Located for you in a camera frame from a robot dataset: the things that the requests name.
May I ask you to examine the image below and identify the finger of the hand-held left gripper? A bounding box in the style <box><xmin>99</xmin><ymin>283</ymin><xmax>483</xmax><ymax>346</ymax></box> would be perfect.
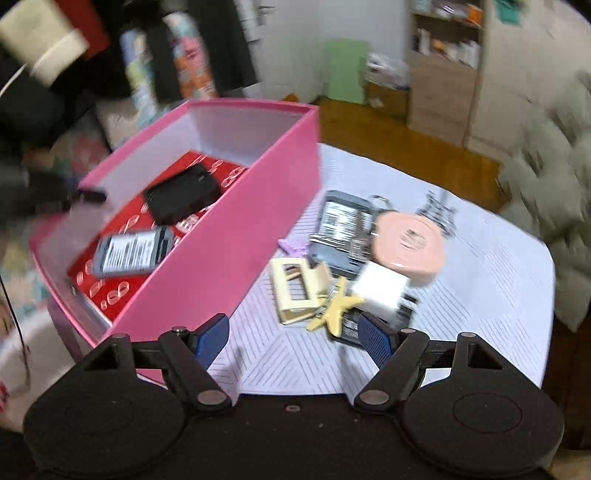
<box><xmin>69</xmin><ymin>188</ymin><xmax>108</xmax><ymax>205</ymax></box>

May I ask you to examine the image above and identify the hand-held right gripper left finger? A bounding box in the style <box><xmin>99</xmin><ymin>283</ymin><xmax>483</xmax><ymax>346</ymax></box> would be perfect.
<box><xmin>83</xmin><ymin>313</ymin><xmax>234</xmax><ymax>412</ymax></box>

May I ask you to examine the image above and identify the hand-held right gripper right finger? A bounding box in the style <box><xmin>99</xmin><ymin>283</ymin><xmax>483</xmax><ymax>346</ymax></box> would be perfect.
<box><xmin>353</xmin><ymin>311</ymin><xmax>504</xmax><ymax>412</ymax></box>

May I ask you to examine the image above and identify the black case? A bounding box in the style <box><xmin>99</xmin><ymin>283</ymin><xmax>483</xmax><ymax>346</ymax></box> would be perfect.
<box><xmin>330</xmin><ymin>295</ymin><xmax>419</xmax><ymax>344</ymax></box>

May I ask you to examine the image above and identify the yellow star hair clip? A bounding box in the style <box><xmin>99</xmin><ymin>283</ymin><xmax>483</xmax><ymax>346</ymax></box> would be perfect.
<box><xmin>305</xmin><ymin>277</ymin><xmax>365</xmax><ymax>334</ymax></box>

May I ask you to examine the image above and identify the white charger cube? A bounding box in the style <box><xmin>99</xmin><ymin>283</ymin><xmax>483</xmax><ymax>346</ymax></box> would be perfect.
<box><xmin>352</xmin><ymin>262</ymin><xmax>413</xmax><ymax>319</ymax></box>

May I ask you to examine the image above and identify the cream hair claw clip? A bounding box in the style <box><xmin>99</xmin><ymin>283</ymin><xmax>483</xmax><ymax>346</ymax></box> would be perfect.
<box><xmin>269</xmin><ymin>257</ymin><xmax>334</xmax><ymax>326</ymax></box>

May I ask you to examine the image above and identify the black pouch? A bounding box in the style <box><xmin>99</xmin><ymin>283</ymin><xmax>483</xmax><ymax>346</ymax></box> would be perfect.
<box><xmin>142</xmin><ymin>164</ymin><xmax>222</xmax><ymax>226</ymax></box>

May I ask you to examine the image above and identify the rounded square compact case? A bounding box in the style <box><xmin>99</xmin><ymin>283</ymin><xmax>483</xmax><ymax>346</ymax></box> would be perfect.
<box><xmin>372</xmin><ymin>210</ymin><xmax>446</xmax><ymax>288</ymax></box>

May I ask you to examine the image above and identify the small purple hair clip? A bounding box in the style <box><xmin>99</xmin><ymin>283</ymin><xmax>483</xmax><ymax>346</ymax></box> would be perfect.
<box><xmin>277</xmin><ymin>237</ymin><xmax>308</xmax><ymax>256</ymax></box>

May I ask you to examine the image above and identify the pink cardboard box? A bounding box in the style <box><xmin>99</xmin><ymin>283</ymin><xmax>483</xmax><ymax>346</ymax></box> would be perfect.
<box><xmin>28</xmin><ymin>99</ymin><xmax>322</xmax><ymax>388</ymax></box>

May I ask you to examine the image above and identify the black coat with white piping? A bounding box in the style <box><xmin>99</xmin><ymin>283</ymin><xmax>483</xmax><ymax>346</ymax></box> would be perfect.
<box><xmin>0</xmin><ymin>46</ymin><xmax>100</xmax><ymax>151</ymax></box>

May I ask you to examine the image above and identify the white patterned tablecloth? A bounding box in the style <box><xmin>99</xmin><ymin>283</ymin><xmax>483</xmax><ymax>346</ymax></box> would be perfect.
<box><xmin>208</xmin><ymin>143</ymin><xmax>555</xmax><ymax>396</ymax></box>

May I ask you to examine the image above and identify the red printed paper sheet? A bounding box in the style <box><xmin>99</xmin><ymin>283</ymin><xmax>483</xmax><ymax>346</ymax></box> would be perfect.
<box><xmin>68</xmin><ymin>150</ymin><xmax>250</xmax><ymax>324</ymax></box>

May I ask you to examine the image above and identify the cream coat with fleece cuff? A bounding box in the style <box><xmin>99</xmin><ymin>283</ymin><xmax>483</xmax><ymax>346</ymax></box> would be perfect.
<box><xmin>0</xmin><ymin>0</ymin><xmax>90</xmax><ymax>88</ymax></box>

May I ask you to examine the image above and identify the black hanging coat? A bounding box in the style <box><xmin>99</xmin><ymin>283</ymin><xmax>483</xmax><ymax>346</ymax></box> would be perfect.
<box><xmin>139</xmin><ymin>0</ymin><xmax>183</xmax><ymax>107</ymax></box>

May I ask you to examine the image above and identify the red garment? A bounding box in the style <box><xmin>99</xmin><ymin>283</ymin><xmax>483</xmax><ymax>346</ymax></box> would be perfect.
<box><xmin>69</xmin><ymin>0</ymin><xmax>112</xmax><ymax>61</ymax></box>

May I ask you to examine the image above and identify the floral quilt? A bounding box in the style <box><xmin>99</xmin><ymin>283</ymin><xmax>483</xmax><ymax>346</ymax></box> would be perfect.
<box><xmin>46</xmin><ymin>9</ymin><xmax>220</xmax><ymax>185</ymax></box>

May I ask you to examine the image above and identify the green puffer jacket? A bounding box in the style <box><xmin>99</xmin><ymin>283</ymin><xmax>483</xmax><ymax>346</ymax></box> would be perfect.
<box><xmin>498</xmin><ymin>71</ymin><xmax>591</xmax><ymax>333</ymax></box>

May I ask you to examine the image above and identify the white door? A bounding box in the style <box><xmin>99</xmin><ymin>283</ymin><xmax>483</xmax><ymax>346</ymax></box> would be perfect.
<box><xmin>233</xmin><ymin>0</ymin><xmax>333</xmax><ymax>103</ymax></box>

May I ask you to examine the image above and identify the wooden shelf cabinet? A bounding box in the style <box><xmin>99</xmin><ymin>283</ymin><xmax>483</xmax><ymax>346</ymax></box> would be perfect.
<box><xmin>406</xmin><ymin>0</ymin><xmax>485</xmax><ymax>145</ymax></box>

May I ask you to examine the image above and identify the white tissue pack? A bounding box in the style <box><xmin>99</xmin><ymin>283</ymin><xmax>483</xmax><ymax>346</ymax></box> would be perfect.
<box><xmin>367</xmin><ymin>53</ymin><xmax>411</xmax><ymax>90</ymax></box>

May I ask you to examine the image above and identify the green folding board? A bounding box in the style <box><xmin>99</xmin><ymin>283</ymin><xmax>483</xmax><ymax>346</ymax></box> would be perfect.
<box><xmin>323</xmin><ymin>39</ymin><xmax>370</xmax><ymax>105</ymax></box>

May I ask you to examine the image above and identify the light wooden wardrobe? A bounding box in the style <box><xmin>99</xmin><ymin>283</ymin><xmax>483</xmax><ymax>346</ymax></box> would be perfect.
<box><xmin>466</xmin><ymin>0</ymin><xmax>591</xmax><ymax>163</ymax></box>

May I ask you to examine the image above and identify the teal hanging organizer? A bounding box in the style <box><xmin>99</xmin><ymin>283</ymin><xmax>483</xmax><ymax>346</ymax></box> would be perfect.
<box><xmin>496</xmin><ymin>0</ymin><xmax>529</xmax><ymax>26</ymax></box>

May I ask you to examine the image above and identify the thin black cord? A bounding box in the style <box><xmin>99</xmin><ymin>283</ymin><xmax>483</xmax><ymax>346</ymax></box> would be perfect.
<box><xmin>0</xmin><ymin>277</ymin><xmax>32</xmax><ymax>395</ymax></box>

